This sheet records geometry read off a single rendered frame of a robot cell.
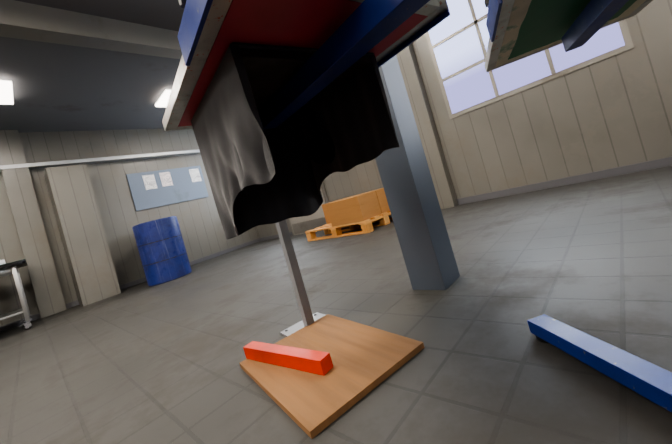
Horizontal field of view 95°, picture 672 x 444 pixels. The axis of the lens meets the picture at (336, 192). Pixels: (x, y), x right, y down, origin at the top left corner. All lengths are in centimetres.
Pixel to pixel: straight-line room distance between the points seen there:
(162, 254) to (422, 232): 464
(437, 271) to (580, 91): 295
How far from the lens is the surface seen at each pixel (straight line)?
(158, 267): 563
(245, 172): 81
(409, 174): 150
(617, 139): 410
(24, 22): 415
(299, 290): 152
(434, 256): 155
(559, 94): 413
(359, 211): 400
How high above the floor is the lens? 57
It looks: 1 degrees up
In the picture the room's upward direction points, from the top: 16 degrees counter-clockwise
